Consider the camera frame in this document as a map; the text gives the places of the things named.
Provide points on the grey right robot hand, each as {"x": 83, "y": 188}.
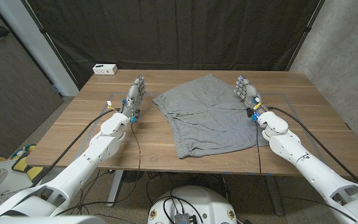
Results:
{"x": 249, "y": 91}

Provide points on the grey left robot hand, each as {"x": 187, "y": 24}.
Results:
{"x": 134, "y": 96}

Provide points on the grey shorts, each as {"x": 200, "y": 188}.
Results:
{"x": 204, "y": 115}

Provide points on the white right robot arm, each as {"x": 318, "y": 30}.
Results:
{"x": 309, "y": 165}

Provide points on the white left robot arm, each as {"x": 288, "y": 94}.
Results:
{"x": 98, "y": 149}

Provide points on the white power strip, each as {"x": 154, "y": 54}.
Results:
{"x": 105, "y": 69}

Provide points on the black backdrop curtain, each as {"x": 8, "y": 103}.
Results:
{"x": 172, "y": 31}

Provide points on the black round fan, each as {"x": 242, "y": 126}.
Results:
{"x": 132, "y": 175}

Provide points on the black backdrop stand pole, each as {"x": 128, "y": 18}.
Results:
{"x": 306, "y": 29}
{"x": 43, "y": 31}

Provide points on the white table leg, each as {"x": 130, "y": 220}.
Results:
{"x": 115, "y": 186}

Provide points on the grey table leg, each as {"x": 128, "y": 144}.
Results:
{"x": 273, "y": 193}

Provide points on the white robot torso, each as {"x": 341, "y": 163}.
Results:
{"x": 194, "y": 202}

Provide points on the colourful toy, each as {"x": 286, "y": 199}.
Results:
{"x": 22, "y": 152}

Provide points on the dark wood-grain door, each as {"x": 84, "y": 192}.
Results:
{"x": 8, "y": 93}

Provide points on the yellow sponge with black edge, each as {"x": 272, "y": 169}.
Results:
{"x": 31, "y": 171}

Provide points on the grey box on torso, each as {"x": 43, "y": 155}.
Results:
{"x": 183, "y": 218}

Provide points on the white box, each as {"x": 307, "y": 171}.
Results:
{"x": 11, "y": 183}

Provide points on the white door frame post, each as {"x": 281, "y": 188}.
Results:
{"x": 33, "y": 40}

